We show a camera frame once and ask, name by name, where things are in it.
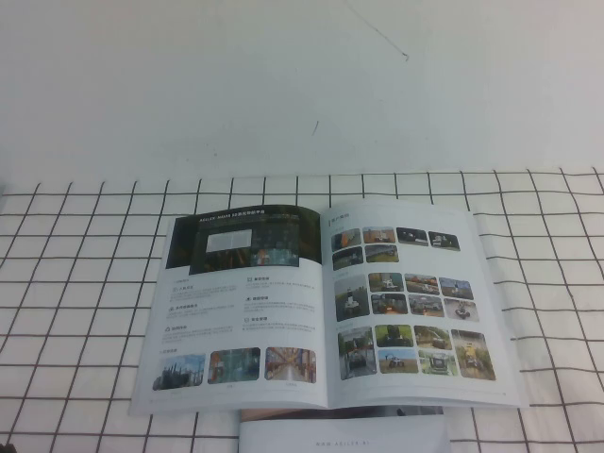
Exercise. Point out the brochure book with photos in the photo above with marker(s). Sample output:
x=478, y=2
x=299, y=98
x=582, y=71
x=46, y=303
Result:
x=302, y=302

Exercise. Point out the white closed brochure booklet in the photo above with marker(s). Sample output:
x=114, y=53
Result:
x=340, y=431

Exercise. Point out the white black-grid tablecloth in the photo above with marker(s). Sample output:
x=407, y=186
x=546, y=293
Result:
x=75, y=283

